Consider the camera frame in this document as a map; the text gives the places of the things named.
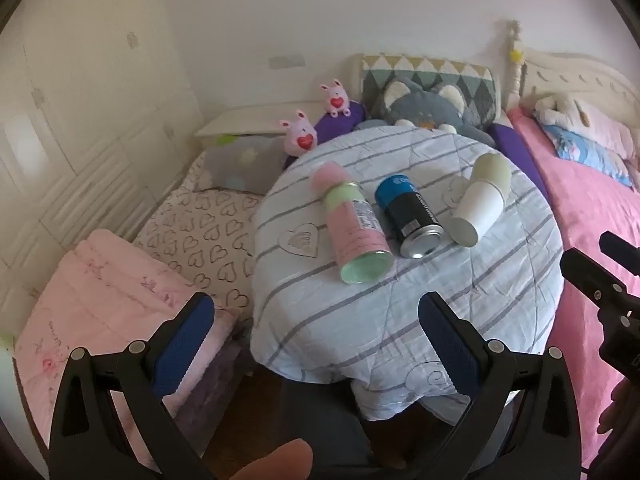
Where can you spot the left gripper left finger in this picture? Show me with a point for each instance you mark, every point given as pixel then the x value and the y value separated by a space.
pixel 87 439

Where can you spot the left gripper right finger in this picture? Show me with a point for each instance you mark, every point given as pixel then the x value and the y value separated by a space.
pixel 522 420

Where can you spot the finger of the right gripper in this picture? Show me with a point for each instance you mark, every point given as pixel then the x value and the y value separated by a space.
pixel 620 251
pixel 598 285

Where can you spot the pale green plastic cup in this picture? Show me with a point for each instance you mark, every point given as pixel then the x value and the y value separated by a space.
pixel 494 169

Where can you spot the white paper cup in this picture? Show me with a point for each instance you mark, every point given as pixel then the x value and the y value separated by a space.
pixel 481 206

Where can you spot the right hand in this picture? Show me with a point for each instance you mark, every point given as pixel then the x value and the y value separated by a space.
pixel 618 457

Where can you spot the left hand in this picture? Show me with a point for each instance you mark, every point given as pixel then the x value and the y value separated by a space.
pixel 291 461

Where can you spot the pink bed blanket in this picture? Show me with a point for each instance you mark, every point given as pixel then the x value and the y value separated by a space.
pixel 585 204

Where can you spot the purple fuzzy blanket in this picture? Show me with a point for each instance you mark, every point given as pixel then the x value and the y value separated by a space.
pixel 206 403

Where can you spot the blue cartoon pillow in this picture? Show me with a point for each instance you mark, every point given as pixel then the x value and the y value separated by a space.
pixel 575 148

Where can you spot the white dog plush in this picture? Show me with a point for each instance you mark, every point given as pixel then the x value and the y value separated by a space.
pixel 572 113

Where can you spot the blue black drink can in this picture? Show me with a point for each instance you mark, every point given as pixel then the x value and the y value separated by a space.
pixel 415 227

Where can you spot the cream bed headboard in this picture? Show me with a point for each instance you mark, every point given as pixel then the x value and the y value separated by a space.
pixel 542 73

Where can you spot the dark trouser leg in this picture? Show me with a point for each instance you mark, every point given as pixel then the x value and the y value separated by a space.
pixel 328 419

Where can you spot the diamond pattern cushion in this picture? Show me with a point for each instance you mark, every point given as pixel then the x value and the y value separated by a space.
pixel 476 82

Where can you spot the yellow star ornament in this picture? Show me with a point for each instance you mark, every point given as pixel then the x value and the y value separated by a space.
pixel 516 56

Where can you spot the grey cat plush pillow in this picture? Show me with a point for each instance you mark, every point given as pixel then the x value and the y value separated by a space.
pixel 443 107

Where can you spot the heart pattern sheet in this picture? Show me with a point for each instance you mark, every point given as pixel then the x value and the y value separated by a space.
pixel 207 237

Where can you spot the pink green cylinder bottle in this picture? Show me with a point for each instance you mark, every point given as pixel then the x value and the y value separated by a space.
pixel 361 251

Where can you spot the striped white quilt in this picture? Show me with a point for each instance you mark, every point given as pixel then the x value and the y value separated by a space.
pixel 310 326

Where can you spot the grey dotted pillow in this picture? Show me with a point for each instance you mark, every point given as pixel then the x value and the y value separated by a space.
pixel 249 164

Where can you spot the purple cushion left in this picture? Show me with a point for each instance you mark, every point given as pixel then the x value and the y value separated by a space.
pixel 329 128

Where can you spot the pink bunny plush far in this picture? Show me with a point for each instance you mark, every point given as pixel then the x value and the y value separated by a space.
pixel 337 101

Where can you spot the pink bunny plush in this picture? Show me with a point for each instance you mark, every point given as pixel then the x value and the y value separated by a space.
pixel 337 101
pixel 300 136

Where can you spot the cream wardrobe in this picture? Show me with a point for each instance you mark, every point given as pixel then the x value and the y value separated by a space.
pixel 97 126

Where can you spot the pink bunny plush near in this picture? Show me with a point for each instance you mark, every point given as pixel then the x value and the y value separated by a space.
pixel 300 136

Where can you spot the white nightstand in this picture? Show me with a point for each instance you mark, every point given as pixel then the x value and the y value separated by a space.
pixel 260 118

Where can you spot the wall socket plate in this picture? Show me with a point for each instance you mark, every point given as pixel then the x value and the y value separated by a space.
pixel 286 62

